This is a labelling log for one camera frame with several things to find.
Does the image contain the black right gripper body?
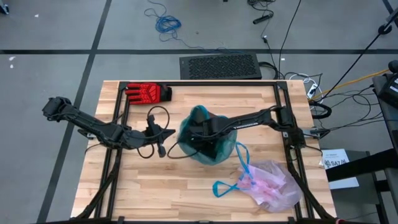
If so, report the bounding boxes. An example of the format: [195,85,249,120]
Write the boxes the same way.
[187,117,225,159]

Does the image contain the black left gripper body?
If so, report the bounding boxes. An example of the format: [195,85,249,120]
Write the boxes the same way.
[141,114,163,147]

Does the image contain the teal cloth bag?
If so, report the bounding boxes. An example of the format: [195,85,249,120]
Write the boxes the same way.
[176,105,239,166]

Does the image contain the clear plastic trash bag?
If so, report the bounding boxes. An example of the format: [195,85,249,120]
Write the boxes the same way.
[212,141,303,213]

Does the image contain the red and black glove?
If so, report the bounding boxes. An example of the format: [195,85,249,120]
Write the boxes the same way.
[124,82,173,106]

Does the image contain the black perforated metal case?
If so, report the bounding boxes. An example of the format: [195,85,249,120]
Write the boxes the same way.
[179,52,262,80]

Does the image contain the white power strip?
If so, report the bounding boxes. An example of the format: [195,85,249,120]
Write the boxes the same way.
[306,81,319,100]

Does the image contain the white printed paper sign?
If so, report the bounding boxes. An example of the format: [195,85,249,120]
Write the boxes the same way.
[320,148,360,190]

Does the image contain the black side beam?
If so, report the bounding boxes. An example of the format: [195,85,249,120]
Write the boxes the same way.
[325,148,398,183]

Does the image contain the grey side cabinet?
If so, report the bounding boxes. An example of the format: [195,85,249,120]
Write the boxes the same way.
[320,149,389,224]

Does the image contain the black stand pole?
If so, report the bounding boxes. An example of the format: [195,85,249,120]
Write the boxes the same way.
[320,11,398,100]

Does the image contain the grey side table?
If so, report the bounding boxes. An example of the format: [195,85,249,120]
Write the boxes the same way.
[371,74,398,224]

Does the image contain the black desk device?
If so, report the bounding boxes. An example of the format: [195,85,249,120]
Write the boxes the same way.
[377,60,398,110]

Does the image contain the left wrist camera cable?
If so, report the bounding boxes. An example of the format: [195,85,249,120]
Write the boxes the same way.
[136,105,171,159]

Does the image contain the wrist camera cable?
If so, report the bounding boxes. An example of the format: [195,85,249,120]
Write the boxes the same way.
[166,140,200,160]
[136,105,171,159]

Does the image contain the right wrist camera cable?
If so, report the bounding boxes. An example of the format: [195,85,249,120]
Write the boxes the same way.
[166,140,200,160]

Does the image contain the black metal table frame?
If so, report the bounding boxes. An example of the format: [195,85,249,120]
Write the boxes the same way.
[73,80,336,224]

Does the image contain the long black floor cable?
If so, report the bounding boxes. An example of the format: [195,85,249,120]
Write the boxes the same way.
[277,0,302,77]

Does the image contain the blue coiled floor cable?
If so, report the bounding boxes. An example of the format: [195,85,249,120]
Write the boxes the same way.
[143,0,224,53]

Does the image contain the black cable bundle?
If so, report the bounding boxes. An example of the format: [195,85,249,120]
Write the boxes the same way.
[309,72,386,131]

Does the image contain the yellow floor cable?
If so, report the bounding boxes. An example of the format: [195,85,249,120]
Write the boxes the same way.
[313,68,390,100]

